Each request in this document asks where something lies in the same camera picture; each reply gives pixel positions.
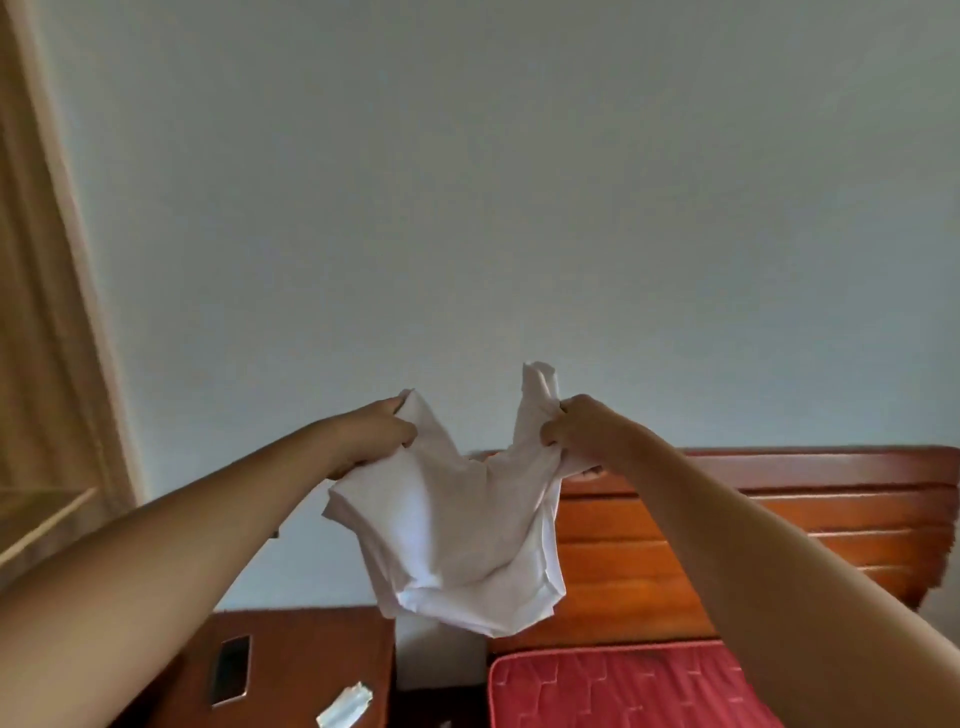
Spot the person's right hand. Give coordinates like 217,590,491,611
539,393,654,475

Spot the person's left hand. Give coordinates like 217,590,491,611
322,395,419,481

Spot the white button shirt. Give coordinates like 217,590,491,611
322,361,601,639

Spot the wooden wardrobe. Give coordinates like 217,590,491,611
0,0,148,594

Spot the person's right forearm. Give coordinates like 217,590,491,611
618,427,960,728

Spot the person's left forearm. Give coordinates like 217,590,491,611
0,419,346,728

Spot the wooden nightstand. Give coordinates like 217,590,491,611
142,605,397,728

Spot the wooden bed headboard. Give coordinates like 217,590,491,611
468,446,960,658

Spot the red quilted mattress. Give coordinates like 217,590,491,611
487,638,785,728

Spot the grey smartphone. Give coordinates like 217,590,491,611
209,635,253,710

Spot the white paper scrap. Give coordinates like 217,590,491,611
314,680,375,728

